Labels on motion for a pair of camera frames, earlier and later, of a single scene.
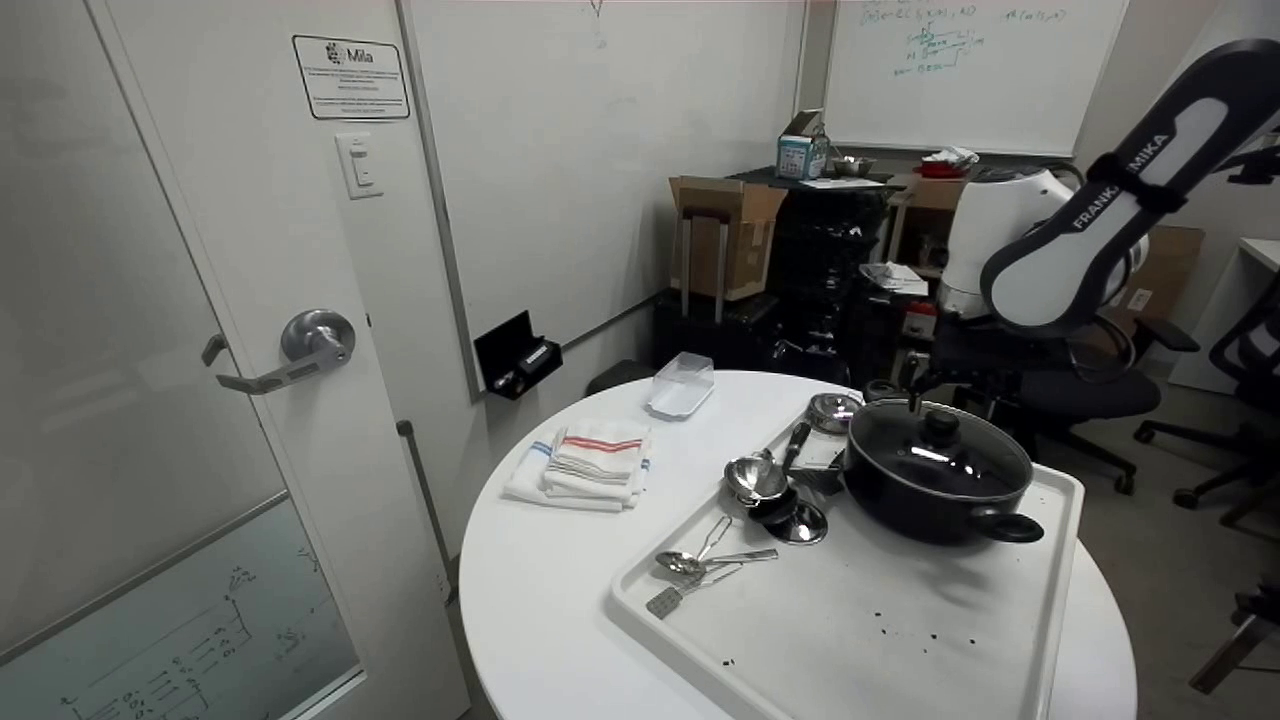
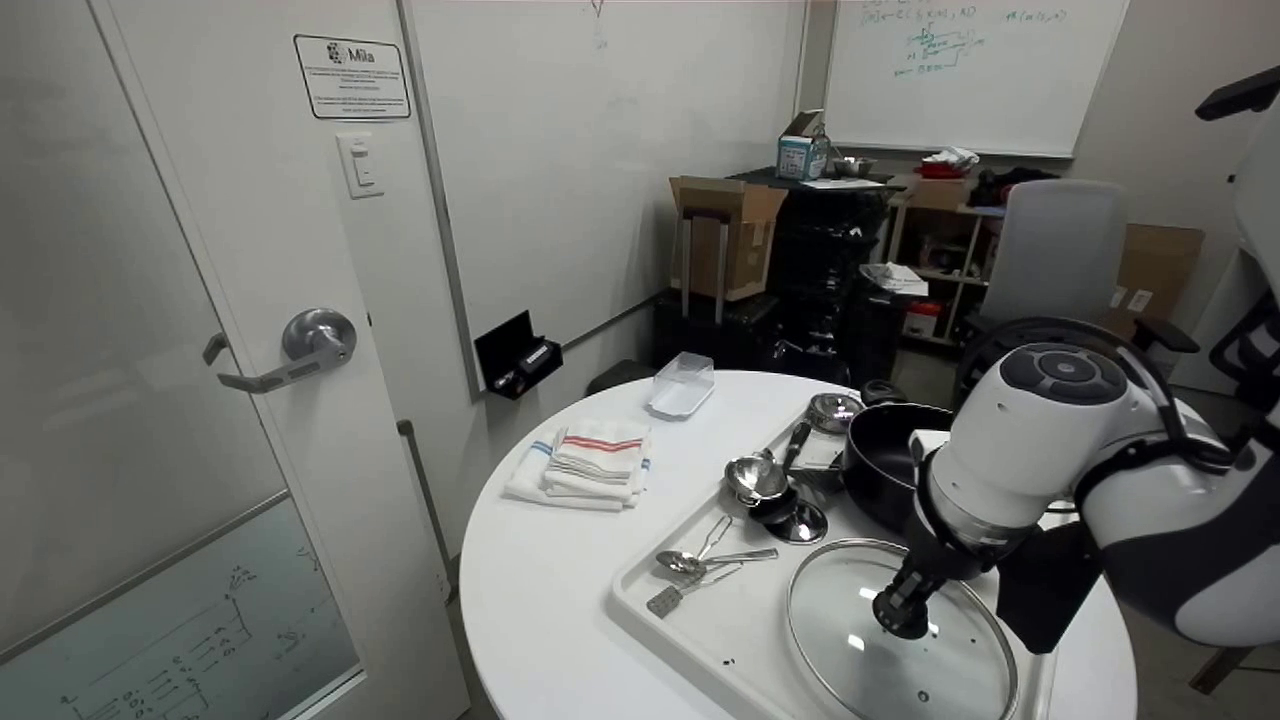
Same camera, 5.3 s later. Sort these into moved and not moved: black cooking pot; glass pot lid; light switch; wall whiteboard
Moved: glass pot lid
Not moved: wall whiteboard; light switch; black cooking pot
